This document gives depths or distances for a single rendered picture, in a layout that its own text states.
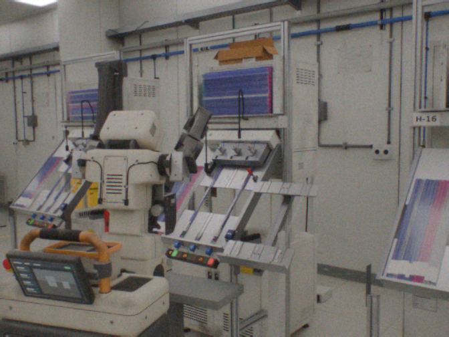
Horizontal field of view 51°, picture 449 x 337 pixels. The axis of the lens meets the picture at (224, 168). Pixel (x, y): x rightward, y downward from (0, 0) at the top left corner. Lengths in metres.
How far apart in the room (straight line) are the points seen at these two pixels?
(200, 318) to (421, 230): 1.54
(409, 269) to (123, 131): 1.21
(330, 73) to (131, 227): 2.73
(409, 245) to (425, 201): 0.22
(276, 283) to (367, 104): 2.11
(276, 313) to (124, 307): 1.05
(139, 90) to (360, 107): 1.80
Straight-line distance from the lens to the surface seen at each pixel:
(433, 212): 2.10
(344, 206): 4.14
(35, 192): 3.87
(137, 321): 1.49
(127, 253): 1.88
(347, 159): 4.09
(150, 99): 3.89
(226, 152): 2.73
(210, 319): 2.97
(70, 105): 4.04
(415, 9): 2.43
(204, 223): 2.52
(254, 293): 2.70
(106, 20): 5.91
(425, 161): 2.30
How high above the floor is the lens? 1.31
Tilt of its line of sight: 5 degrees down
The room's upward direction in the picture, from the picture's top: 1 degrees counter-clockwise
